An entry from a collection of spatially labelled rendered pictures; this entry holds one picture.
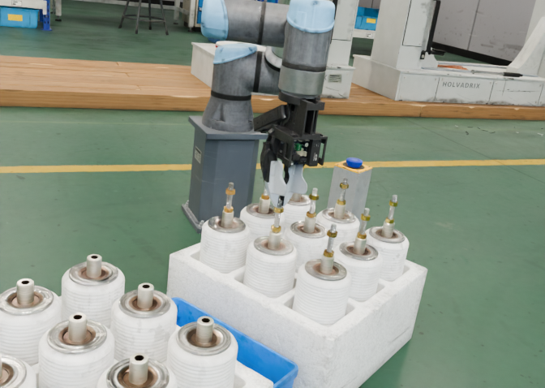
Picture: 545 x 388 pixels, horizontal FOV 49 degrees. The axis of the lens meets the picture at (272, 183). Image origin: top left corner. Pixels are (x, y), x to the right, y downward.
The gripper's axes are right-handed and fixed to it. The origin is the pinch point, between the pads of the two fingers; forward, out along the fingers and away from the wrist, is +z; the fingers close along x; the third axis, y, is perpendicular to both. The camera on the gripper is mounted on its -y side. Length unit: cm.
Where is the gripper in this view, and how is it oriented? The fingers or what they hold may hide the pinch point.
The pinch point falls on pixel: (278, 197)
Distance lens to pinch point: 108.7
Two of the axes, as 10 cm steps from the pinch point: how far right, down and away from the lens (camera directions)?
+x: 8.6, -0.7, 5.1
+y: 5.0, 3.5, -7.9
